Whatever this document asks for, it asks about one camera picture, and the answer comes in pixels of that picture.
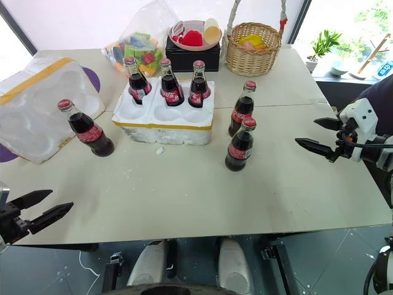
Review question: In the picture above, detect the white styrofoam bottle tray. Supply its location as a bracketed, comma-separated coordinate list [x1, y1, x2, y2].
[111, 76, 214, 146]

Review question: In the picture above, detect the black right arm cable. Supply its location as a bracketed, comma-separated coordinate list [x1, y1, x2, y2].
[345, 135, 393, 150]

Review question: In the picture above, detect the black table leg frame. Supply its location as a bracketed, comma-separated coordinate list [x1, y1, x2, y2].
[260, 235, 297, 295]
[101, 251, 124, 293]

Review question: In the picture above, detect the person in dark blue clothing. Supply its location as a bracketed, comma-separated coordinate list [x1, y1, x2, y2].
[357, 73, 393, 136]

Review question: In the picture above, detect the wooden stand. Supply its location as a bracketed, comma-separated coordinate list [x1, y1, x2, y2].
[348, 33, 392, 81]

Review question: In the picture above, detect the small green potted plant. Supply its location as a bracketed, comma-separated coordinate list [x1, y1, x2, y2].
[305, 29, 343, 74]

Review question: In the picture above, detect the white and red toy piece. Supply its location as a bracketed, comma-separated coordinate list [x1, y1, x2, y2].
[169, 22, 185, 42]

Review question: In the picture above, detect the plastic bag of colourful blocks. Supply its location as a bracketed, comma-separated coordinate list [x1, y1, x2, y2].
[101, 0, 182, 78]

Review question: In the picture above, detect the blue and white bottle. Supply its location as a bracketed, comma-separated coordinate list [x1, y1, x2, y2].
[370, 59, 393, 82]

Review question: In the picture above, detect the pale green bowl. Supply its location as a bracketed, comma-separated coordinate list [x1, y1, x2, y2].
[330, 61, 350, 77]

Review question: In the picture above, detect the glass cola bottle red cap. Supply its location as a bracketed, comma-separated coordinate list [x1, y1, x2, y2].
[225, 117, 258, 172]
[57, 98, 115, 158]
[123, 56, 153, 106]
[158, 58, 185, 108]
[228, 80, 258, 138]
[187, 60, 212, 109]

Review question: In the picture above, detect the beige paper cup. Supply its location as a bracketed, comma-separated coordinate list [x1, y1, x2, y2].
[203, 18, 223, 44]

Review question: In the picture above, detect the black rectangular box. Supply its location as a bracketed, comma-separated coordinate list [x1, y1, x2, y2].
[165, 36, 222, 73]

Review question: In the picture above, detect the yellow toy food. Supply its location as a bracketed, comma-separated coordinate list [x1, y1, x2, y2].
[238, 34, 265, 47]

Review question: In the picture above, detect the white rounded robot leg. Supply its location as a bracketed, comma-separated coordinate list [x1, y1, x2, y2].
[217, 237, 255, 295]
[126, 240, 167, 287]

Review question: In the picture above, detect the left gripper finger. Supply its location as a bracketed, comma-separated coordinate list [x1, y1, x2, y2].
[6, 189, 54, 211]
[28, 202, 75, 235]

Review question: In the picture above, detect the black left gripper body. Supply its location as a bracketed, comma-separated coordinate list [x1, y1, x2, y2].
[0, 201, 33, 246]

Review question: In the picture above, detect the orange toy food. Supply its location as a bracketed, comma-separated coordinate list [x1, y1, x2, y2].
[242, 41, 267, 52]

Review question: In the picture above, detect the styrofoam lid with yellow tape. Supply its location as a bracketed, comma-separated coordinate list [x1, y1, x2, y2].
[0, 57, 106, 165]

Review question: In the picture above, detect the dark rounded robot torso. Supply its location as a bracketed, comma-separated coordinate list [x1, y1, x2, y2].
[122, 282, 222, 295]

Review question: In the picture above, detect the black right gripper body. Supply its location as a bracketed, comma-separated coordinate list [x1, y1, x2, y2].
[333, 119, 354, 161]

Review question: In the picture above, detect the pink round plate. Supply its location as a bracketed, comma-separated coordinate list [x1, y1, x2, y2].
[168, 20, 223, 51]

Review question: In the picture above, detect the red toy fruit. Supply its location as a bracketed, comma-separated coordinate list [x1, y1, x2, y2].
[179, 29, 204, 47]

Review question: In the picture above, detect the wicker basket with handle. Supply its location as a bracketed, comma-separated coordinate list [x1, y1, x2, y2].
[222, 0, 289, 78]

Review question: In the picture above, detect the black window frame bar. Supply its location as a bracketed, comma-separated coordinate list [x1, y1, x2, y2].
[0, 0, 38, 57]
[287, 0, 313, 45]

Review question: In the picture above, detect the purple round mat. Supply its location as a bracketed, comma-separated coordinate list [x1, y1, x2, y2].
[0, 143, 20, 163]
[80, 66, 102, 93]

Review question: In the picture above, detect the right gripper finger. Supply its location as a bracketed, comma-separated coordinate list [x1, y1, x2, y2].
[294, 138, 336, 162]
[313, 117, 343, 132]

